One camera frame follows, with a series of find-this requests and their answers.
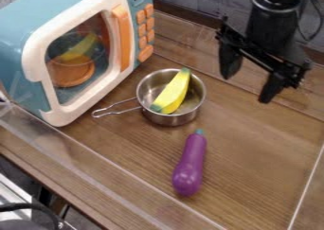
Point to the teal toy microwave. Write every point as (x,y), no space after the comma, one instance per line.
(66,50)

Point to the purple toy eggplant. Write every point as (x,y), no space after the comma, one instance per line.
(187,171)

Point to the silver pot with handle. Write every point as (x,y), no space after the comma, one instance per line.
(148,88)

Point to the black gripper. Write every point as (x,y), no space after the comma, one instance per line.
(286,64)

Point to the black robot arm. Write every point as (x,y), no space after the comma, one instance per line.
(266,43)

